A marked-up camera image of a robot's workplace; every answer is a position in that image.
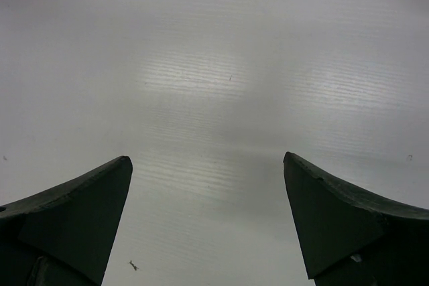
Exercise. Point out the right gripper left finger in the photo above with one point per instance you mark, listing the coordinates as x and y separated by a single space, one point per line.
65 234

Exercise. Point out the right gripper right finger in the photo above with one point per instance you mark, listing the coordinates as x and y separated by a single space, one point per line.
351 236

